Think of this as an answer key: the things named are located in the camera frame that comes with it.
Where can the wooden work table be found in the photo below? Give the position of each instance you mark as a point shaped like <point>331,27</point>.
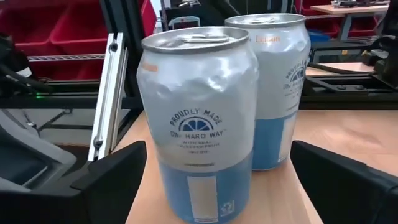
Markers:
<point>348,9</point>

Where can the small white framed screen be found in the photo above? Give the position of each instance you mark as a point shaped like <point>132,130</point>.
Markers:
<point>183,23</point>

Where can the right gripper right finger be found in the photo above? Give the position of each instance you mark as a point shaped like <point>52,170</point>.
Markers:
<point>348,193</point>

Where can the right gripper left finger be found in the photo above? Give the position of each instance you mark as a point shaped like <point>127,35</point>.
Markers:
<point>115,186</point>

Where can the silver aluminium extrusion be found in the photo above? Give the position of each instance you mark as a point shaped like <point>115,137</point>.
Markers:
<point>107,93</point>

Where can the red storage bins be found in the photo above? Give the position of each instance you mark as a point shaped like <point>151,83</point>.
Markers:
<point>62,25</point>

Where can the grey plastic case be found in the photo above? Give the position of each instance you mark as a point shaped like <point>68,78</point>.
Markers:
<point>18,146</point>

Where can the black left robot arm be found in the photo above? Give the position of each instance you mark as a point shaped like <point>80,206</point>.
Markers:
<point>388,62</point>

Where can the black equipment with green light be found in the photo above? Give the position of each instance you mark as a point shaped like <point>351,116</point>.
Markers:
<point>12,62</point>

